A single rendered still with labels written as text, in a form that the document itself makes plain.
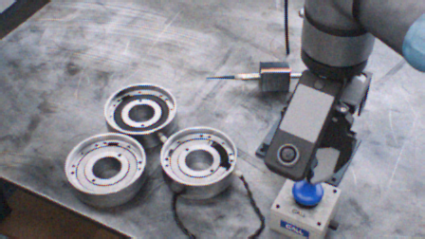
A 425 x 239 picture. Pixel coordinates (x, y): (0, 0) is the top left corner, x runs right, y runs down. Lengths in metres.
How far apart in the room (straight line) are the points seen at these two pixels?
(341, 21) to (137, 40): 0.58
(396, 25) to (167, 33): 0.66
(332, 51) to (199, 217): 0.34
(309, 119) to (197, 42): 0.49
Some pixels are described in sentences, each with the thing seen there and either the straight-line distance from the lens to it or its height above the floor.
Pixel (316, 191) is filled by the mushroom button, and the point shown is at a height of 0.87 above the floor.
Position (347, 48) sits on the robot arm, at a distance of 0.60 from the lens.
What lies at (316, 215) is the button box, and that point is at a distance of 0.79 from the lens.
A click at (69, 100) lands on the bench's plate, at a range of 1.01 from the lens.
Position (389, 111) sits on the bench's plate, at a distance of 1.00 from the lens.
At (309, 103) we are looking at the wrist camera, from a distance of 0.65.
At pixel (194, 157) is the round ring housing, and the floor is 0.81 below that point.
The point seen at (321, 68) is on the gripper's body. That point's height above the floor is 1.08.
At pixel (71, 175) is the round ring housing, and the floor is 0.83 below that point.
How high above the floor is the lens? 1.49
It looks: 43 degrees down
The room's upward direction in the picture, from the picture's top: 2 degrees clockwise
